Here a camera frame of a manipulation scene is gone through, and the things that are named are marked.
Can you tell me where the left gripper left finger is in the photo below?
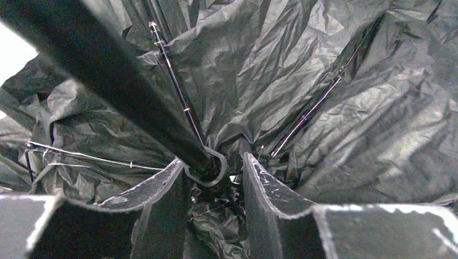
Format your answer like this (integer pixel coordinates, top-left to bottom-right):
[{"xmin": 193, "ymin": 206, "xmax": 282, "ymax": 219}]
[{"xmin": 1, "ymin": 159, "xmax": 189, "ymax": 258}]

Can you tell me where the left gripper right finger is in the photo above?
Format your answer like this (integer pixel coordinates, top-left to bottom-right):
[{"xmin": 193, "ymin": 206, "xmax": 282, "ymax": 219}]
[{"xmin": 243, "ymin": 153, "xmax": 457, "ymax": 258}]

